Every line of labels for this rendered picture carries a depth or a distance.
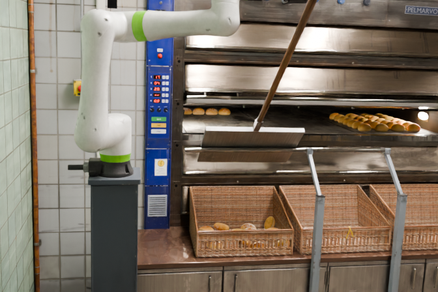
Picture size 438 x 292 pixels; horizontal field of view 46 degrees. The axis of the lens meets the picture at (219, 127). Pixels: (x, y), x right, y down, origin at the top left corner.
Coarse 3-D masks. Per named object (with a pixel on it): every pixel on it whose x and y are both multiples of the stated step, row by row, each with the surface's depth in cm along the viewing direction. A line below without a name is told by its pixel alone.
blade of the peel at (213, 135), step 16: (208, 128) 271; (224, 128) 273; (240, 128) 275; (272, 128) 278; (288, 128) 280; (208, 144) 284; (224, 144) 285; (240, 144) 286; (256, 144) 288; (272, 144) 290; (288, 144) 291; (208, 160) 300; (224, 160) 302; (240, 160) 304; (256, 160) 305; (272, 160) 307
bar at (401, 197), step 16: (320, 192) 279; (400, 192) 286; (320, 208) 276; (400, 208) 284; (320, 224) 278; (400, 224) 286; (320, 240) 280; (400, 240) 288; (320, 256) 281; (400, 256) 289
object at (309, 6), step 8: (312, 0) 194; (312, 8) 198; (304, 16) 202; (304, 24) 205; (296, 32) 210; (296, 40) 214; (288, 48) 220; (288, 56) 222; (280, 72) 232; (280, 80) 238; (272, 88) 243; (272, 96) 249; (264, 104) 256; (264, 112) 260
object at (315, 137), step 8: (184, 136) 319; (192, 136) 320; (200, 136) 320; (304, 136) 332; (312, 136) 333; (320, 136) 334; (328, 136) 335; (336, 136) 335; (344, 136) 336; (352, 136) 337; (360, 136) 338; (368, 136) 339; (376, 136) 340; (384, 136) 341; (392, 136) 342; (400, 136) 343; (408, 136) 344; (416, 136) 345; (424, 136) 346; (432, 136) 347
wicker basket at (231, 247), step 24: (192, 192) 316; (216, 192) 324; (240, 192) 326; (264, 192) 328; (192, 216) 302; (240, 216) 324; (288, 216) 299; (192, 240) 303; (216, 240) 281; (240, 240) 283; (264, 240) 285
